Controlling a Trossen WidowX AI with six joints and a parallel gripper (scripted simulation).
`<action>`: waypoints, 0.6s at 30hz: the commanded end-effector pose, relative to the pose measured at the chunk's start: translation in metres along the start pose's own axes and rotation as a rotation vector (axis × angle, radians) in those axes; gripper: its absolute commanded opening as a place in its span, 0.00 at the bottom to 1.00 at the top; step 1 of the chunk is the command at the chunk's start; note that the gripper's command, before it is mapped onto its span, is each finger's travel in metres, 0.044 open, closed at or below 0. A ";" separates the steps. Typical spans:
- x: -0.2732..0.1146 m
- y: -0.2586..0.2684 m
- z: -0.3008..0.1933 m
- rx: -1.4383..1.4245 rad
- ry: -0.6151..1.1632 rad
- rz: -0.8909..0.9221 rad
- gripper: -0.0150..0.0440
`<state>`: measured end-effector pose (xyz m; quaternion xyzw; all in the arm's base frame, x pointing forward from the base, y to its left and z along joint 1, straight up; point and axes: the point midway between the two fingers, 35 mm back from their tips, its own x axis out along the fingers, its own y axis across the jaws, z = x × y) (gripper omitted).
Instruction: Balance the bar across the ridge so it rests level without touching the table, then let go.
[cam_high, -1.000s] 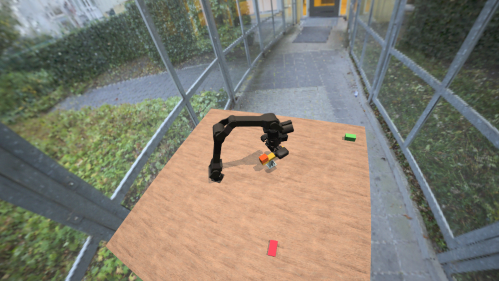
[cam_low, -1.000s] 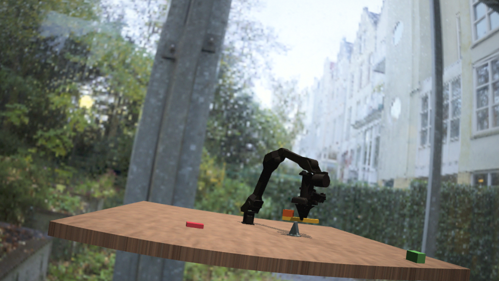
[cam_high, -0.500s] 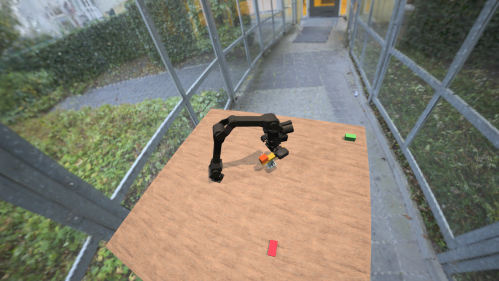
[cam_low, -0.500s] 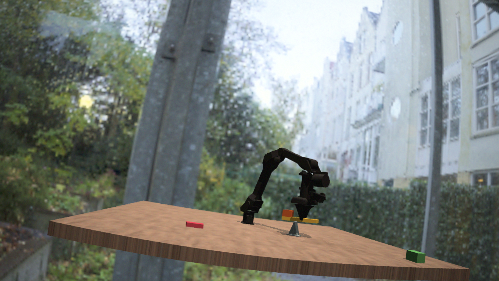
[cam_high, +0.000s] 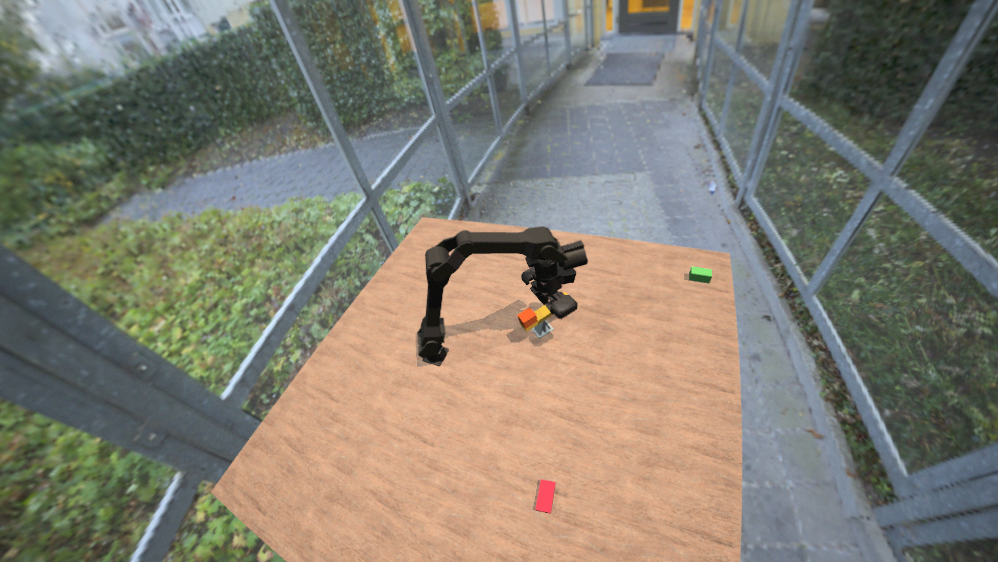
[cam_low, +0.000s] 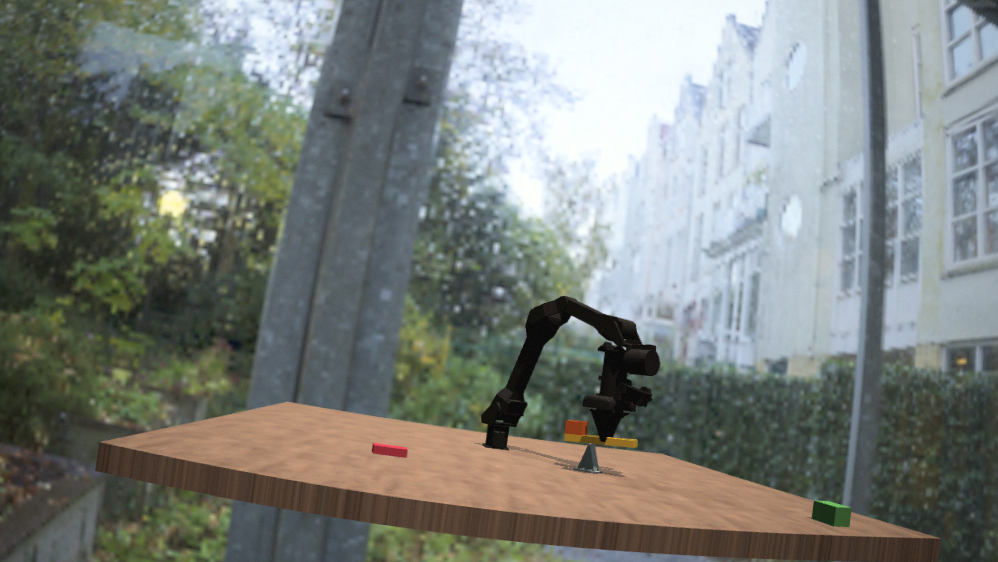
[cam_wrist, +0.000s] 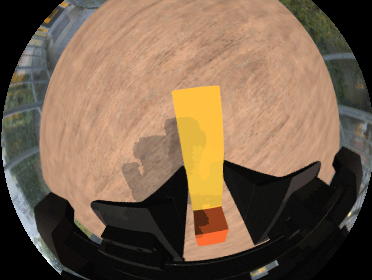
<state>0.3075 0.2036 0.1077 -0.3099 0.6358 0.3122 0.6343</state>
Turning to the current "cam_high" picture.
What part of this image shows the red rectangular block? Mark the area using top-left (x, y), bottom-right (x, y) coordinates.
top-left (535, 480), bottom-right (555, 514)

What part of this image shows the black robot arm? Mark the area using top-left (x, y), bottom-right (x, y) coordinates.
top-left (417, 226), bottom-right (588, 366)

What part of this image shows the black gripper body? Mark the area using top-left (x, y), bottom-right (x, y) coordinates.
top-left (521, 266), bottom-right (577, 319)

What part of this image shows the green block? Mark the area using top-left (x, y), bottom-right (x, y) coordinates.
top-left (689, 267), bottom-right (712, 284)

